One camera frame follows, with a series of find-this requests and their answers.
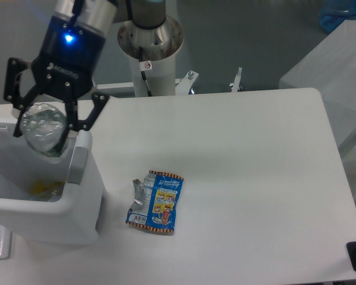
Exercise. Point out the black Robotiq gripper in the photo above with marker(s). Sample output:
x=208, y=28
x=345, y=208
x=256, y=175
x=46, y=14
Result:
x=63, y=70

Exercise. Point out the yellow trash in bin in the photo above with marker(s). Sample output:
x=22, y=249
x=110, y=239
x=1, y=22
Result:
x=41, y=188

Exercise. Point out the blue water jug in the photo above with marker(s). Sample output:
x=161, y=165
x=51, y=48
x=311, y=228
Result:
x=333, y=13

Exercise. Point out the crushed clear plastic bottle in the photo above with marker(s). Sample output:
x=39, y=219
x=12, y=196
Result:
x=42, y=126

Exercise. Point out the white trash can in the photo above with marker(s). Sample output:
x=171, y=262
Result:
x=50, y=199

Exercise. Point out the blue snack wrapper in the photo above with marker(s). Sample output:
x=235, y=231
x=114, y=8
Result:
x=154, y=205

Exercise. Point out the white covered side table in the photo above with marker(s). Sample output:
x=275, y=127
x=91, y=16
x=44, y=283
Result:
x=331, y=69

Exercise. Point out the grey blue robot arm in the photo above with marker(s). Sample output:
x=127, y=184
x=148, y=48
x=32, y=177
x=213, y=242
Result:
x=98, y=16

